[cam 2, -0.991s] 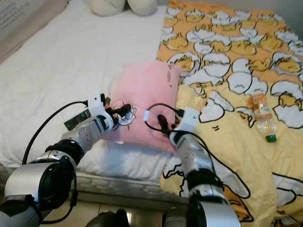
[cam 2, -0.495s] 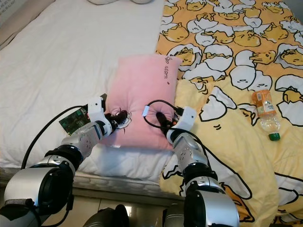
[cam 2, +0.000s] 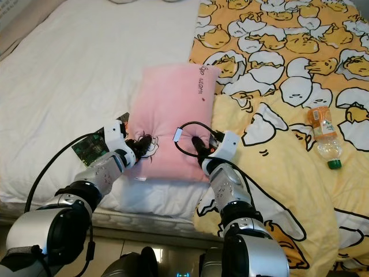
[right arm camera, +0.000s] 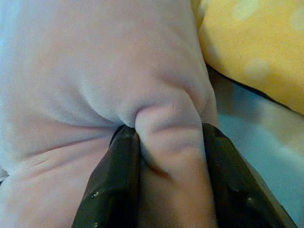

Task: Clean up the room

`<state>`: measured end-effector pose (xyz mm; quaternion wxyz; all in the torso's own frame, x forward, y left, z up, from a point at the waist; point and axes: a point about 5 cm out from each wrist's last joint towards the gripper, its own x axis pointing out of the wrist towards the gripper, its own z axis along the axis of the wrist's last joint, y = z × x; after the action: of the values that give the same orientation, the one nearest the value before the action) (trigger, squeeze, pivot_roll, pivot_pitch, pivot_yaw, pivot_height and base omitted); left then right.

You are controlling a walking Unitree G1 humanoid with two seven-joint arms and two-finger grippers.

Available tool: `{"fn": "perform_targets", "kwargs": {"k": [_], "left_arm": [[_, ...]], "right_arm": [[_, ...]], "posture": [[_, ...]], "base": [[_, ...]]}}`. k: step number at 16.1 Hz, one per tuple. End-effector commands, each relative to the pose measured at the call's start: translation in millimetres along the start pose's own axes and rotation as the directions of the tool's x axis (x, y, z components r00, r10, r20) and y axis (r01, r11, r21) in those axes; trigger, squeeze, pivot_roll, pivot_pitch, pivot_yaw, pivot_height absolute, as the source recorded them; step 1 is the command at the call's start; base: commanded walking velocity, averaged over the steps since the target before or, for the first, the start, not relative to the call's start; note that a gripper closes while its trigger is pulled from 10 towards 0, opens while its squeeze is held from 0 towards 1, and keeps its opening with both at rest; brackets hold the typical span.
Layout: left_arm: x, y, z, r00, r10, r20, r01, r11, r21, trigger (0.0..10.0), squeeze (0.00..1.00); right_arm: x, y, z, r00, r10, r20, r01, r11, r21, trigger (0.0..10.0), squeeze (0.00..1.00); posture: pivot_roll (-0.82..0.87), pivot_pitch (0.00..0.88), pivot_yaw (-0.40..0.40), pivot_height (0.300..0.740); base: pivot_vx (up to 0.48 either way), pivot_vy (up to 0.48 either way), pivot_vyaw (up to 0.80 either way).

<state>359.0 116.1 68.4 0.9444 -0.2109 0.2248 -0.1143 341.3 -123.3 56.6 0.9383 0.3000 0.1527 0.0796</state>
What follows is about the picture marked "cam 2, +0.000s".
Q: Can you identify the pink plush pillow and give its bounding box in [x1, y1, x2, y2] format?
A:
[127, 62, 221, 184]

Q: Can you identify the grey quilted mattress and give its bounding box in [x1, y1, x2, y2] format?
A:
[0, 193, 208, 231]

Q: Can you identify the white bed sheet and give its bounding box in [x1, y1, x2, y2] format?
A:
[0, 0, 211, 223]

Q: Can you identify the yellow cartoon egg blanket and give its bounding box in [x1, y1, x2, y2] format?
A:
[188, 0, 369, 277]

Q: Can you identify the robot right leg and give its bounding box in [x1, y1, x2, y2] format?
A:
[198, 248, 227, 277]

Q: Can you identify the robot leg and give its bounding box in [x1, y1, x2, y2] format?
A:
[103, 247, 159, 277]
[198, 248, 227, 277]

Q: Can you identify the robot left leg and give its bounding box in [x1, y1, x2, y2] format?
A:
[103, 247, 159, 277]

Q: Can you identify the plastic bottle with orange label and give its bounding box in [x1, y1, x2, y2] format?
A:
[307, 106, 344, 170]

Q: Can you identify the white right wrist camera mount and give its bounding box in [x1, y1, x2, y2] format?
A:
[201, 130, 242, 174]

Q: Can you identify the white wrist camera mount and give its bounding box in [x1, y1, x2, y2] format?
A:
[201, 130, 242, 174]
[103, 120, 129, 154]

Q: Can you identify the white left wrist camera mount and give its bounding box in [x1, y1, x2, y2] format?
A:
[103, 120, 129, 154]

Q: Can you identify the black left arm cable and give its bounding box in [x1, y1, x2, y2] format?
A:
[25, 147, 113, 200]

